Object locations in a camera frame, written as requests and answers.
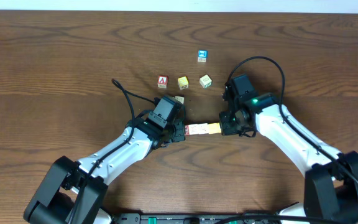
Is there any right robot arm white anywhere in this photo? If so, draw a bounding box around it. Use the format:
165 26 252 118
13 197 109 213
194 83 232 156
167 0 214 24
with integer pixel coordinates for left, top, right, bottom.
219 90 358 223

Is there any red A block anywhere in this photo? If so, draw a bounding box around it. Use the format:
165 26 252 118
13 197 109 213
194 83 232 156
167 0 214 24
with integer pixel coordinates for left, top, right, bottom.
157 75 168 89

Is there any yellow block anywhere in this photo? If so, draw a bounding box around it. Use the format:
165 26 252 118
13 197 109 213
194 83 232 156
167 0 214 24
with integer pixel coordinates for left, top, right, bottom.
177 77 189 90
208 123 218 134
198 123 209 134

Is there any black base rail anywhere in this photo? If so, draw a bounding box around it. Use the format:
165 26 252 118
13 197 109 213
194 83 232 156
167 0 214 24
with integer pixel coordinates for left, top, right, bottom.
113 212 291 224

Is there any white green block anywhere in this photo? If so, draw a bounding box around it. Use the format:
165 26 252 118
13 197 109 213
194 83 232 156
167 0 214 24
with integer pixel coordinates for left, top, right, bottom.
200 74 213 89

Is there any red U block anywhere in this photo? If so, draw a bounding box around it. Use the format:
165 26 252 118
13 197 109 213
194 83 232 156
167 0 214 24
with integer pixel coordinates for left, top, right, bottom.
185 125 190 136

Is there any fifth row block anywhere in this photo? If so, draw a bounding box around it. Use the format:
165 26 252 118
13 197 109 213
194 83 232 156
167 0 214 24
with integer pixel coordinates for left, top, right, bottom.
216 123 222 133

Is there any blue letter block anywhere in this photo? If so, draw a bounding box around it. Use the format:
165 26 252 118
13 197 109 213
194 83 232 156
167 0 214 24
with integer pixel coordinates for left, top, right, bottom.
197 50 208 63

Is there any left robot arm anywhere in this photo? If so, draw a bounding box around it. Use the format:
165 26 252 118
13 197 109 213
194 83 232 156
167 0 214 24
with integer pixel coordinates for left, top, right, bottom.
23 118 185 223

